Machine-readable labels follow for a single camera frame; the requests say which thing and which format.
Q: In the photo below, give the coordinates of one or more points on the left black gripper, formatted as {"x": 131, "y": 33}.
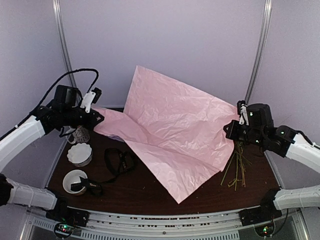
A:
{"x": 93, "y": 114}

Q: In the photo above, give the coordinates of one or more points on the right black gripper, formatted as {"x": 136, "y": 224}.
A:
{"x": 231, "y": 134}

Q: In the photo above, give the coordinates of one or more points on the small yellow daisy bunch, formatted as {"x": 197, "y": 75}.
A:
{"x": 240, "y": 161}

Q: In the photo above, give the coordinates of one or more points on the purple pink wrapping paper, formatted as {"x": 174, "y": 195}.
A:
{"x": 175, "y": 129}

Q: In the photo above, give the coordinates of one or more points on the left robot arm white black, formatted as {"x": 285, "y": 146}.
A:
{"x": 60, "y": 112}

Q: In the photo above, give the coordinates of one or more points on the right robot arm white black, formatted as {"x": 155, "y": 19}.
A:
{"x": 256, "y": 127}

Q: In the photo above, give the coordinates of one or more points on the patterned white mug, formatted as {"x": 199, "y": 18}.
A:
{"x": 77, "y": 135}

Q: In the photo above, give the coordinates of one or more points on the white scalloped bowl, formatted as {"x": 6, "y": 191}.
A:
{"x": 80, "y": 155}

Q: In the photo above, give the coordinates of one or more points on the black printed ribbon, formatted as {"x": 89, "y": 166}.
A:
{"x": 117, "y": 163}

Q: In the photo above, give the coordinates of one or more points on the white round bowl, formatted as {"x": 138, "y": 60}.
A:
{"x": 72, "y": 182}

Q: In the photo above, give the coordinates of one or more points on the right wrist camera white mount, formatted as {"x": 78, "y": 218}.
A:
{"x": 242, "y": 112}

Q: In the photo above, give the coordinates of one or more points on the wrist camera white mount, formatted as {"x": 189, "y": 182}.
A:
{"x": 90, "y": 98}
{"x": 242, "y": 112}

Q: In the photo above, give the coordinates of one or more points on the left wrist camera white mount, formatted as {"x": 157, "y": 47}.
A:
{"x": 90, "y": 98}

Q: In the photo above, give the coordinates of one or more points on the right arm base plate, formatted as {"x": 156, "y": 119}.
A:
{"x": 257, "y": 215}

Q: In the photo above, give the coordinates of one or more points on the aluminium front rail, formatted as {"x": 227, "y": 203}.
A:
{"x": 225, "y": 225}

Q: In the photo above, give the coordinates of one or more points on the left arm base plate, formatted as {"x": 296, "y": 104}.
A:
{"x": 73, "y": 217}

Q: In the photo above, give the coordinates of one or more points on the left aluminium corner post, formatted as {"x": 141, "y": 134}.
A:
{"x": 61, "y": 34}

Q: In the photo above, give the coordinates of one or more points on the aluminium corner post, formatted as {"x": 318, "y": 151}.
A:
{"x": 61, "y": 34}
{"x": 264, "y": 30}

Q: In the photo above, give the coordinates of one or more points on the right aluminium corner post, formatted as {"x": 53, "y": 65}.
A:
{"x": 264, "y": 30}

